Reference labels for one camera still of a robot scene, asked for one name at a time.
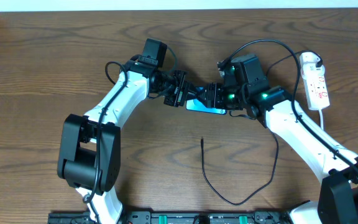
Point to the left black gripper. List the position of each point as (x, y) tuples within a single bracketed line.
[(178, 89)]

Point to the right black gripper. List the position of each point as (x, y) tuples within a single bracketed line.
[(212, 96)]

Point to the blue Galaxy smartphone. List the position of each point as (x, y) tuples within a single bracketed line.
[(205, 99)]

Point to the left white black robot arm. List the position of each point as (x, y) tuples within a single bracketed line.
[(90, 149)]

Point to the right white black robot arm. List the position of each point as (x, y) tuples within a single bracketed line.
[(246, 87)]

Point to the white power strip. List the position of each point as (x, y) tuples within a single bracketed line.
[(312, 73)]

